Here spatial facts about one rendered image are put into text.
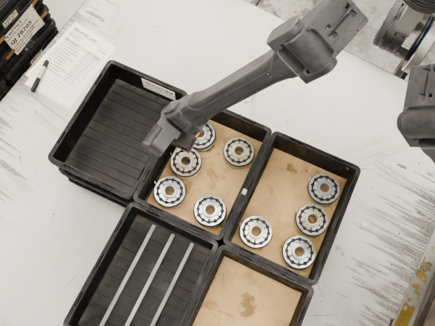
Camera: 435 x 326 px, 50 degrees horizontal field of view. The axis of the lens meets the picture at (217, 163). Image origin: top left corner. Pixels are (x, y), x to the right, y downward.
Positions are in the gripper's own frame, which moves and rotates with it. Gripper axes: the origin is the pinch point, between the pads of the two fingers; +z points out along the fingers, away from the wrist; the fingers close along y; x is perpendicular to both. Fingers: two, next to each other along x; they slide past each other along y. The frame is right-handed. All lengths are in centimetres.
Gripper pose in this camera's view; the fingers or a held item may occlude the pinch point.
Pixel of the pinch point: (178, 142)
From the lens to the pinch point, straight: 132.8
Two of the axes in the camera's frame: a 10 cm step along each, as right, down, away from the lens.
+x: 4.3, -8.6, 2.8
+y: 9.0, 4.1, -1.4
